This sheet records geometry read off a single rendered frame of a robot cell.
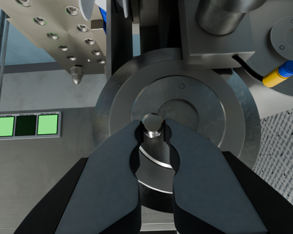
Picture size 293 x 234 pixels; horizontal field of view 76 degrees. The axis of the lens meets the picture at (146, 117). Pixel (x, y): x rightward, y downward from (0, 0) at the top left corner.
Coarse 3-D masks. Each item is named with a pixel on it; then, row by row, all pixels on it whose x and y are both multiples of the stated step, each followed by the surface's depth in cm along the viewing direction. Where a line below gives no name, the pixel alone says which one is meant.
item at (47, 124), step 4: (40, 116) 51; (44, 116) 51; (48, 116) 51; (52, 116) 51; (56, 116) 51; (40, 120) 50; (44, 120) 50; (48, 120) 50; (52, 120) 50; (56, 120) 50; (40, 124) 50; (44, 124) 50; (48, 124) 50; (52, 124) 50; (56, 124) 50; (40, 128) 50; (44, 128) 50; (48, 128) 50; (52, 128) 50; (56, 128) 50; (40, 132) 50; (44, 132) 50; (48, 132) 50; (52, 132) 50
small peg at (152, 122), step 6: (150, 114) 12; (156, 114) 12; (144, 120) 12; (150, 120) 12; (156, 120) 12; (162, 120) 12; (144, 126) 12; (150, 126) 12; (156, 126) 12; (162, 126) 12; (150, 132) 12; (156, 132) 12
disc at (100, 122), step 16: (176, 48) 18; (128, 64) 18; (144, 64) 18; (112, 80) 18; (240, 80) 17; (112, 96) 17; (240, 96) 17; (96, 112) 17; (256, 112) 16; (96, 128) 17; (256, 128) 16; (96, 144) 16; (256, 144) 16; (240, 160) 16; (144, 192) 15; (160, 192) 15; (160, 208) 15
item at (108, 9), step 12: (108, 0) 20; (108, 12) 20; (108, 24) 20; (120, 24) 27; (108, 36) 19; (120, 36) 26; (108, 48) 19; (120, 48) 25; (132, 48) 43; (108, 60) 19; (120, 60) 25; (108, 72) 18
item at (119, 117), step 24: (144, 72) 17; (168, 72) 17; (192, 72) 17; (120, 96) 16; (120, 120) 16; (240, 120) 16; (240, 144) 15; (144, 168) 15; (168, 168) 15; (168, 192) 15
